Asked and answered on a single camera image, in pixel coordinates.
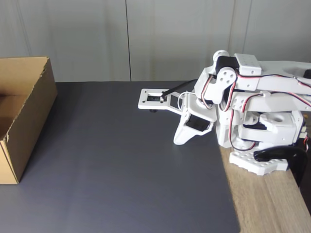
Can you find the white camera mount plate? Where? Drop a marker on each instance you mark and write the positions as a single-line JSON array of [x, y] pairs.
[[143, 104]]

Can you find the brown cardboard box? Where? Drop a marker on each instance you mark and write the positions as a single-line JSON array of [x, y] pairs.
[[36, 116]]

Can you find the black table clamp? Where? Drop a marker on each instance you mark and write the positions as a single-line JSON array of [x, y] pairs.
[[291, 155]]

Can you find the dark grey table mat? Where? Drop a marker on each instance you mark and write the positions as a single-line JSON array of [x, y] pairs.
[[121, 182]]

